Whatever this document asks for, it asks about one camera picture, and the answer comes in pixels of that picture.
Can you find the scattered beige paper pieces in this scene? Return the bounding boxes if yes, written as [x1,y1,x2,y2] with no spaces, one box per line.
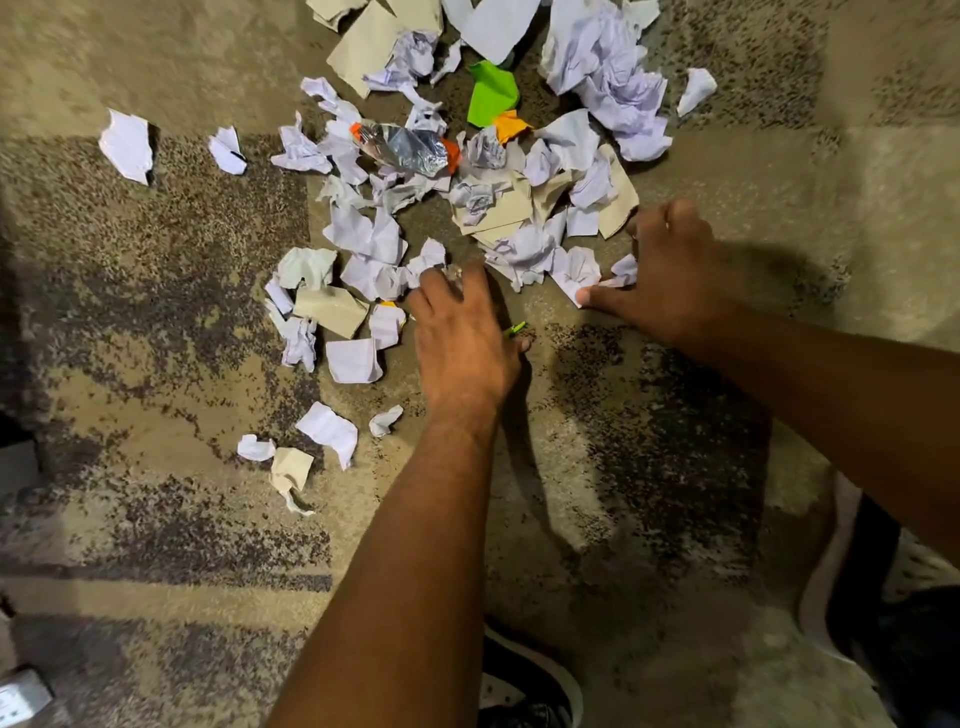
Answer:
[268,0,641,517]

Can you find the white power plug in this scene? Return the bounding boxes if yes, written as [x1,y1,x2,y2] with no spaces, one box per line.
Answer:
[0,666,54,728]

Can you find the person's black shoe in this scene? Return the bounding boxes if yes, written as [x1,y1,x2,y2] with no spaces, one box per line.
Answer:
[797,471,905,665]
[477,621,585,728]

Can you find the person's black right shoe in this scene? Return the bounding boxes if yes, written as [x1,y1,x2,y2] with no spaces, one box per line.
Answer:
[797,471,905,665]

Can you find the person's right forearm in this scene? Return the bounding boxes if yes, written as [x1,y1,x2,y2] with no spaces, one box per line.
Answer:
[693,300,960,567]

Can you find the person's right hand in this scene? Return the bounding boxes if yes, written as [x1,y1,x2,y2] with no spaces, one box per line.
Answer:
[576,198,741,354]

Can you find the green crumpled paper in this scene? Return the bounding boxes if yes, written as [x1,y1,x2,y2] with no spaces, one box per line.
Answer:
[466,60,521,129]

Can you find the person's left forearm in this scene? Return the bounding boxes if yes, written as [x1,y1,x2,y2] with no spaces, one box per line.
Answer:
[266,401,502,728]

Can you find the person's black left shoe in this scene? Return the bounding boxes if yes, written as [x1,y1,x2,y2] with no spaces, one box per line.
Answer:
[477,621,585,728]

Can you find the silver foil wrapper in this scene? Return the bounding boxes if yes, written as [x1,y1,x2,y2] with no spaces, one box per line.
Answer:
[349,121,463,180]

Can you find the orange crumpled paper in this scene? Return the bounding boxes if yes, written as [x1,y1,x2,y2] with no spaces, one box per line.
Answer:
[491,110,533,144]

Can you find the pile of crumpled white papers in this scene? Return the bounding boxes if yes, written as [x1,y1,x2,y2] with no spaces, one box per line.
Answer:
[97,0,719,474]

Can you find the person's left hand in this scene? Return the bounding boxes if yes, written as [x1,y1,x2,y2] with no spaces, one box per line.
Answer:
[405,262,532,414]

